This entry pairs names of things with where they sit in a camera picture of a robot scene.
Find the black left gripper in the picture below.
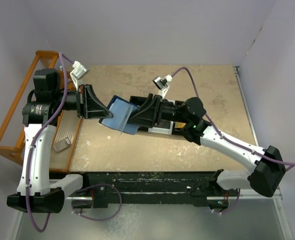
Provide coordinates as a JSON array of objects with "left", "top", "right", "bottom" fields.
[{"left": 53, "top": 83, "right": 113, "bottom": 119}]

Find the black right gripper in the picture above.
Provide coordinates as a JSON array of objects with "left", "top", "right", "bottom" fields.
[{"left": 126, "top": 93, "right": 190, "bottom": 128}]

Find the blue leather card holder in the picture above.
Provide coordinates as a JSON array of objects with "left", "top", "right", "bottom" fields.
[{"left": 99, "top": 95, "right": 139, "bottom": 135}]

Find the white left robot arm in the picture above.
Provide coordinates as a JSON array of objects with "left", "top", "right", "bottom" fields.
[{"left": 6, "top": 68, "right": 113, "bottom": 213}]

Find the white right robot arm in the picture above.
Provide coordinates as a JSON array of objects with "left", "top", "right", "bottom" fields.
[{"left": 127, "top": 93, "right": 286, "bottom": 198}]

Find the black bin with gold cards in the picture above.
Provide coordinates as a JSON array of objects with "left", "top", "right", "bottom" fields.
[{"left": 172, "top": 98, "right": 200, "bottom": 137}]

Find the white middle bin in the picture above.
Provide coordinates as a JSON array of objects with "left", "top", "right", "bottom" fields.
[{"left": 147, "top": 119, "right": 174, "bottom": 135}]

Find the orange wooden rack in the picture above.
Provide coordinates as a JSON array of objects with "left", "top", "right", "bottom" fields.
[{"left": 0, "top": 50, "right": 82, "bottom": 173}]

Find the small grey box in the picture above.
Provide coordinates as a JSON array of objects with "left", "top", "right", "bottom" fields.
[{"left": 53, "top": 137, "right": 72, "bottom": 153}]

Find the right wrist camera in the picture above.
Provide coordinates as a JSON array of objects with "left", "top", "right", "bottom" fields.
[{"left": 152, "top": 74, "right": 173, "bottom": 99}]

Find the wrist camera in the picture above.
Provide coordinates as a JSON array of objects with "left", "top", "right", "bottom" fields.
[
  {"left": 69, "top": 61, "right": 90, "bottom": 90},
  {"left": 152, "top": 74, "right": 173, "bottom": 99}
]

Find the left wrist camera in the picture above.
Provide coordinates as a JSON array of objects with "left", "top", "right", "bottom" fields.
[{"left": 69, "top": 61, "right": 90, "bottom": 90}]

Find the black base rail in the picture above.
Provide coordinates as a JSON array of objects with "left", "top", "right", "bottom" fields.
[{"left": 71, "top": 171, "right": 238, "bottom": 208}]

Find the aluminium frame rail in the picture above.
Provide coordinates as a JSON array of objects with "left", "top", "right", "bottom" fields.
[{"left": 16, "top": 177, "right": 282, "bottom": 201}]

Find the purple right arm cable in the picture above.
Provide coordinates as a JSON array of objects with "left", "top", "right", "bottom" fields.
[{"left": 171, "top": 67, "right": 295, "bottom": 217}]

